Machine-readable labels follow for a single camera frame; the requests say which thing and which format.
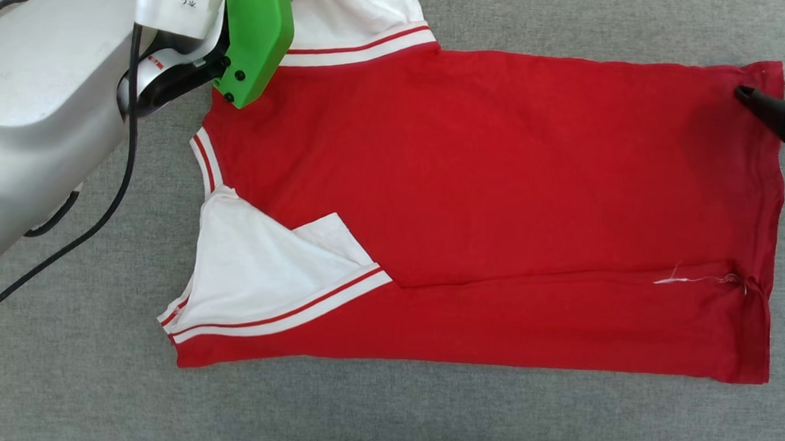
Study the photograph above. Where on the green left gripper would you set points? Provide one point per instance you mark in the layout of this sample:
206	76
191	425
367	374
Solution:
254	32

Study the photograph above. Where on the red and white shirt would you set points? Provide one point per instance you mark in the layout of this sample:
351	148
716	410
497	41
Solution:
502	186

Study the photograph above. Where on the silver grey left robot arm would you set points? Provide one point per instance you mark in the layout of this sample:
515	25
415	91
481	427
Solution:
36	94

